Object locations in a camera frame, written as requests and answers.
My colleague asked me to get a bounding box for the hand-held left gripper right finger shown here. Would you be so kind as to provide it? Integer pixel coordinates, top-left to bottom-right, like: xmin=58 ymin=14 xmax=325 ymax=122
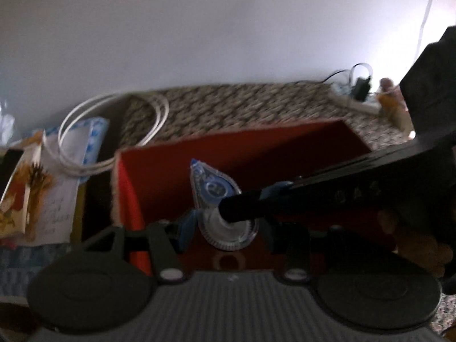
xmin=262 ymin=218 xmax=393 ymax=284

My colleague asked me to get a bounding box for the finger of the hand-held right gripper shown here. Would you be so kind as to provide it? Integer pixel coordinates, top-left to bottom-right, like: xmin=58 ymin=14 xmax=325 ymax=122
xmin=259 ymin=179 xmax=304 ymax=201

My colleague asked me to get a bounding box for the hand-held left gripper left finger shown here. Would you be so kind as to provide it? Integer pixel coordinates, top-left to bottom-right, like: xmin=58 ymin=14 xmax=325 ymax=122
xmin=83 ymin=209 xmax=198 ymax=286

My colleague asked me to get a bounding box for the clear blue correction tape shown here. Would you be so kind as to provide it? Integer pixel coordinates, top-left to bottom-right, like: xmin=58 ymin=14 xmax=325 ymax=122
xmin=190 ymin=158 xmax=259 ymax=252

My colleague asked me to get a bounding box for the red cardboard box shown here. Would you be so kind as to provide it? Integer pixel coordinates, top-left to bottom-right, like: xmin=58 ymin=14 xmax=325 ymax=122
xmin=110 ymin=117 xmax=374 ymax=280

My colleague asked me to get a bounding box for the person's right hand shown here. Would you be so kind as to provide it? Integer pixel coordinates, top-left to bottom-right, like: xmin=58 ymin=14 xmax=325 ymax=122
xmin=378 ymin=209 xmax=454 ymax=279

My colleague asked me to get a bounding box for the floral tablecloth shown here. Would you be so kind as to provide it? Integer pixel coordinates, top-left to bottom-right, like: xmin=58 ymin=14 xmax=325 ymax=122
xmin=120 ymin=81 xmax=456 ymax=339

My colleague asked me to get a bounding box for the white power strip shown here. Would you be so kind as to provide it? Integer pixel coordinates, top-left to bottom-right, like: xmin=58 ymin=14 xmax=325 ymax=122
xmin=329 ymin=83 xmax=380 ymax=115

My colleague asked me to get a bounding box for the black charger plug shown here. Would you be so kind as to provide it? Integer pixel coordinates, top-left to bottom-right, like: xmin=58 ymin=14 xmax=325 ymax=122
xmin=353 ymin=76 xmax=373 ymax=103

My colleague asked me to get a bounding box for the white handwritten paper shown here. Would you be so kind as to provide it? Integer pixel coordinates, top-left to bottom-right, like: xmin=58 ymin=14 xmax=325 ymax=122
xmin=35 ymin=127 xmax=90 ymax=247

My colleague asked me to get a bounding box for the blue white packet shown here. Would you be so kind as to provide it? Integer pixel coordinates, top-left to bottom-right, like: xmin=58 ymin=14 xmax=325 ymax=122
xmin=60 ymin=117 xmax=110 ymax=183

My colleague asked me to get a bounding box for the blue patterned cloth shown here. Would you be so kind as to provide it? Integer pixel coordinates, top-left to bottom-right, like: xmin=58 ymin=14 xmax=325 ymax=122
xmin=0 ymin=243 xmax=72 ymax=297

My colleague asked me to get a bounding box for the black phone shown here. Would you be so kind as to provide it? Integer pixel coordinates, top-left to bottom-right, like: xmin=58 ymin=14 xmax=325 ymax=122
xmin=0 ymin=148 xmax=24 ymax=201

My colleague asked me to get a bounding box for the white coiled cable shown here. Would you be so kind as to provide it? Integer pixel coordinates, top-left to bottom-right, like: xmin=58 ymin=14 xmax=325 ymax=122
xmin=58 ymin=92 xmax=170 ymax=178

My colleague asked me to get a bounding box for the black charger cable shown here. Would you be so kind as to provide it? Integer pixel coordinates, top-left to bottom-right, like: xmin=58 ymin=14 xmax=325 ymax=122
xmin=320 ymin=62 xmax=373 ymax=83

